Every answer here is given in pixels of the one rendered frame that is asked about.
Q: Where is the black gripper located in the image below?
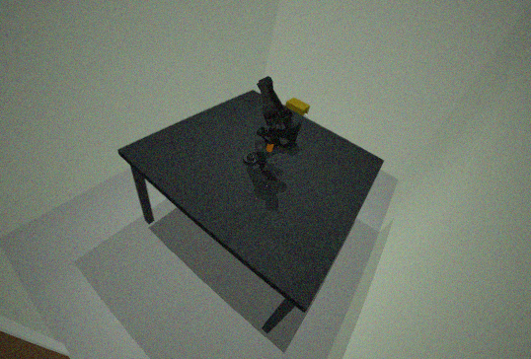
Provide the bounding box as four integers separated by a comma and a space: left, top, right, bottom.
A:
257, 127, 289, 151

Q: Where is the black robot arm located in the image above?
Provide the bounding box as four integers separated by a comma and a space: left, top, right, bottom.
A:
257, 76, 296, 145

